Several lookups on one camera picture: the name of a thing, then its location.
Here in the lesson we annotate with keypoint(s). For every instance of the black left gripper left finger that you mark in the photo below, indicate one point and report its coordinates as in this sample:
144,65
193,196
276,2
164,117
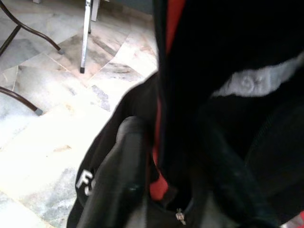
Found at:
118,178

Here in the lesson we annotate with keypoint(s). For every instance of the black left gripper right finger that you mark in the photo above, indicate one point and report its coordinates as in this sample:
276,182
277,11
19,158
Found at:
237,185

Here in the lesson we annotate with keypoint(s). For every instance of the black shirt red collar band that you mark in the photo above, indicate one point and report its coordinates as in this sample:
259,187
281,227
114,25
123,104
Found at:
213,47

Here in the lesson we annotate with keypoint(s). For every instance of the silver metal clothes rack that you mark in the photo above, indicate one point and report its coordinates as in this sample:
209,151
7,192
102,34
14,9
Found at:
85,35

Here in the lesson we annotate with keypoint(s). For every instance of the pink marble folding table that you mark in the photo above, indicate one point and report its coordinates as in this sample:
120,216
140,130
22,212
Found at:
40,35

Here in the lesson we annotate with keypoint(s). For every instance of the black television console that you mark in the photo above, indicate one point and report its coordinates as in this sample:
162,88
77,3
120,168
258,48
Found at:
128,6

